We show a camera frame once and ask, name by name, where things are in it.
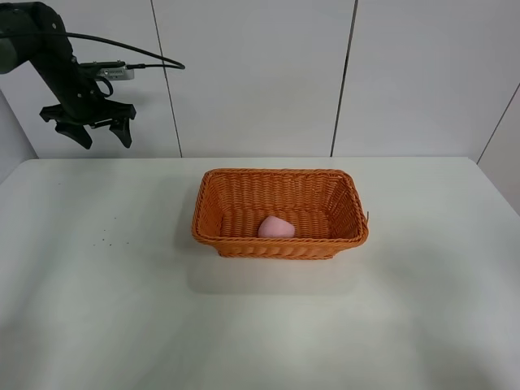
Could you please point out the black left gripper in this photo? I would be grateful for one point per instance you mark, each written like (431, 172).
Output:
(80, 101)

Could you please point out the pink peach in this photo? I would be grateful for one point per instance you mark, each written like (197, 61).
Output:
(274, 227)

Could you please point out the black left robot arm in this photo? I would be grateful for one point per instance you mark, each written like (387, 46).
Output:
(33, 32)

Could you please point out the orange wicker basket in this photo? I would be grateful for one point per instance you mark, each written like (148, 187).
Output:
(322, 204)

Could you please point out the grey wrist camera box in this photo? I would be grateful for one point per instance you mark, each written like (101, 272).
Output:
(111, 71)

